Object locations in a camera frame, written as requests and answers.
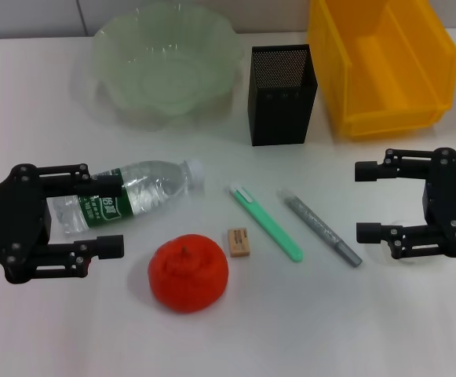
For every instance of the clear green-label water bottle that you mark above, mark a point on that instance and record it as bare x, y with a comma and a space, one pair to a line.
153, 184

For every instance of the small tan eraser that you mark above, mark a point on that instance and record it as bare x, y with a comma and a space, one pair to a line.
238, 243

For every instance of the green pen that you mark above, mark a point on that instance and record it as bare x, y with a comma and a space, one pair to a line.
267, 224

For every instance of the gray marker pen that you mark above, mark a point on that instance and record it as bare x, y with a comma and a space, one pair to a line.
322, 228

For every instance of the black mesh pen holder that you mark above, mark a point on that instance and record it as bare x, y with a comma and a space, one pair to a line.
280, 114

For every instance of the yellow plastic storage bin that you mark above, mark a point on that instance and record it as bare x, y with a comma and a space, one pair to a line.
392, 78

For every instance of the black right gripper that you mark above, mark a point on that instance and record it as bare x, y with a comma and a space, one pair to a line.
453, 196

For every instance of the pale green glass bowl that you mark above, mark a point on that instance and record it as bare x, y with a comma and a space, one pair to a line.
165, 70

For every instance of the orange fruit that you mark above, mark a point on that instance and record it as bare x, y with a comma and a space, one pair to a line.
188, 275

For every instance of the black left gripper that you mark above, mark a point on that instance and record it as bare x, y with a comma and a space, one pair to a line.
12, 220

